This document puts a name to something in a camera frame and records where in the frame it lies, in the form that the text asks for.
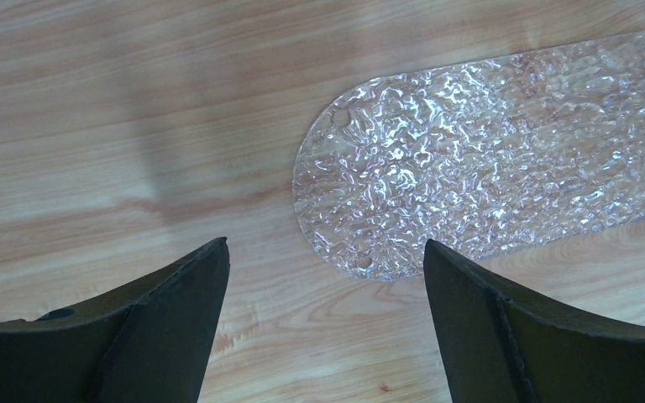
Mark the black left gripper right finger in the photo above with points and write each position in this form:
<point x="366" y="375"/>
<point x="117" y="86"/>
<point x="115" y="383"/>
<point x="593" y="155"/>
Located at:
<point x="503" y="342"/>

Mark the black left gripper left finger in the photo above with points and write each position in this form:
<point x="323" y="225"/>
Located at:
<point x="146" y="341"/>

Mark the clear textured acrylic tray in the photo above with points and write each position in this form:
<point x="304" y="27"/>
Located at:
<point x="488" y="157"/>

